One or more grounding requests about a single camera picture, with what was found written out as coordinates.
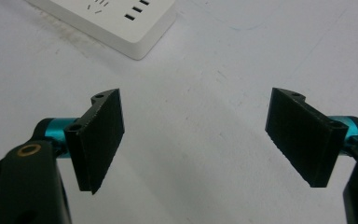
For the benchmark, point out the white power strip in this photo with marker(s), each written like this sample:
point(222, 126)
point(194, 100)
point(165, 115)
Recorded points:
point(112, 21)

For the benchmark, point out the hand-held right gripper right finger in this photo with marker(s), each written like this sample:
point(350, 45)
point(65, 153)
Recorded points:
point(304, 137)

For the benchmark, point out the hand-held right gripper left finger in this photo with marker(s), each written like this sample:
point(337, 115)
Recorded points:
point(98, 140)

